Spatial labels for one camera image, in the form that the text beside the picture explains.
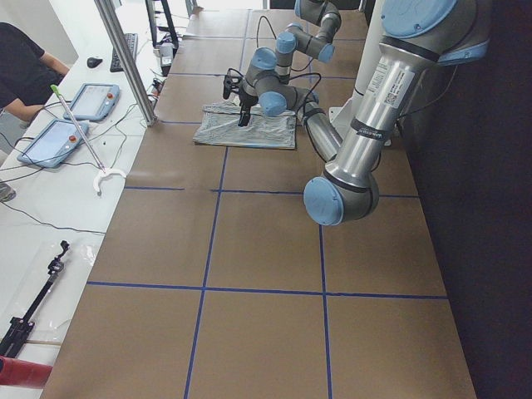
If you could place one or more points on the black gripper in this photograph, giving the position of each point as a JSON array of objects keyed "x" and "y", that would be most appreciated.
[{"x": 246, "y": 100}]

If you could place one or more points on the navy white striped polo shirt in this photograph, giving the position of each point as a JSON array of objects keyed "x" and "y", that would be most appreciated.
[{"x": 220, "y": 126}]

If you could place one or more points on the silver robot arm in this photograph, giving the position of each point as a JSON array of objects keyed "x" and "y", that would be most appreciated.
[
  {"x": 415, "y": 36},
  {"x": 293, "y": 38}
]

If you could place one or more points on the white reacher grabber stick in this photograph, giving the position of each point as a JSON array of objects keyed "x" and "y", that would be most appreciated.
[{"x": 104, "y": 172}]

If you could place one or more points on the upper blue teach pendant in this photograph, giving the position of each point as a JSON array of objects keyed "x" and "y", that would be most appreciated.
[{"x": 94, "y": 101}]

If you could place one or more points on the blue teach pendant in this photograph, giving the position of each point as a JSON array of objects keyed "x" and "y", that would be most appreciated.
[
  {"x": 94, "y": 101},
  {"x": 53, "y": 145}
]

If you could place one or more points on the black computer mouse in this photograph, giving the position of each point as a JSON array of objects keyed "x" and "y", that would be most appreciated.
[{"x": 93, "y": 62}]

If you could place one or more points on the lower blue teach pendant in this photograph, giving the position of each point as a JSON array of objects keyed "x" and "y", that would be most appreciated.
[{"x": 53, "y": 145}]

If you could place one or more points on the person in black shirt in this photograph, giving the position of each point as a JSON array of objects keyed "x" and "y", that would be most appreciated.
[{"x": 27, "y": 73}]

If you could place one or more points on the black tripod stand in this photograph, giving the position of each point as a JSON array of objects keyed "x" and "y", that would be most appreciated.
[{"x": 20, "y": 328}]

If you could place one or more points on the red cylinder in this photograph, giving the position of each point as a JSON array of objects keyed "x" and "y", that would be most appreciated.
[{"x": 20, "y": 373}]

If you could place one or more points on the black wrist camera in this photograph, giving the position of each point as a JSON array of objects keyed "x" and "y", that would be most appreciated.
[{"x": 232, "y": 82}]

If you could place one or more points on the aluminium frame post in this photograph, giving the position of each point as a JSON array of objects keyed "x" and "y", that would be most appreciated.
[{"x": 118, "y": 41}]

